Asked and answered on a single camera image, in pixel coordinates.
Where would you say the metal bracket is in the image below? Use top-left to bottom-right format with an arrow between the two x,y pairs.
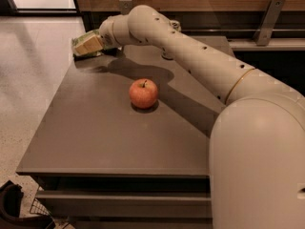
253,0 -> 286,47
119,0 -> 133,15

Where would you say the left metal bracket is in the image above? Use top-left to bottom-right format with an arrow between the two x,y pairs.
119,0 -> 133,15

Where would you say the green jalapeno chip bag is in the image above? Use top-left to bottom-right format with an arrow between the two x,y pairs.
71,30 -> 121,58

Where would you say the red apple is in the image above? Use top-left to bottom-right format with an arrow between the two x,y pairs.
129,78 -> 158,109

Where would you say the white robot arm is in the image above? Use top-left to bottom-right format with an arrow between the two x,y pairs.
72,5 -> 305,229

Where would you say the right metal bracket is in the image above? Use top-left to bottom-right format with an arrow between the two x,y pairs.
253,0 -> 286,47

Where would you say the wire basket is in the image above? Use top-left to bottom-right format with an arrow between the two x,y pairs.
30,197 -> 51,216

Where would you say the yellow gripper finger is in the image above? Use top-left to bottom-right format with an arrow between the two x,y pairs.
73,34 -> 103,55

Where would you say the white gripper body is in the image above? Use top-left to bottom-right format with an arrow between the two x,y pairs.
98,17 -> 119,49

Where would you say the grey table drawer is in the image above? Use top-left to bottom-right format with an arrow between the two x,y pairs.
35,191 -> 212,219

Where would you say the black chair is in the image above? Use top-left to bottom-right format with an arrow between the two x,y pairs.
0,180 -> 55,229

